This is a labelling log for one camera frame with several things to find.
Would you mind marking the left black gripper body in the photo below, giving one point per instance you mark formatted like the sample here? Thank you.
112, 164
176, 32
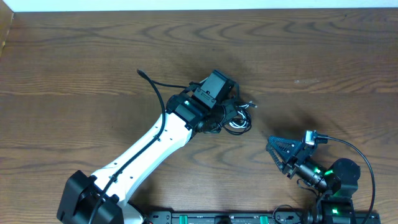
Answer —
217, 114

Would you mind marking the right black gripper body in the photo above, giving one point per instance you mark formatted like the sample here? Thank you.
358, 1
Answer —
301, 158

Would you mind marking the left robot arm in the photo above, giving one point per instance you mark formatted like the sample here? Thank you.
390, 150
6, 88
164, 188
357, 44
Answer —
103, 196

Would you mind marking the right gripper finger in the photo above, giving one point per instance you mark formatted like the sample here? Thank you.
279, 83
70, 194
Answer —
285, 146
282, 162

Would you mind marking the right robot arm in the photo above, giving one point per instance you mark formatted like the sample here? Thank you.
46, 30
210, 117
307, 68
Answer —
333, 186

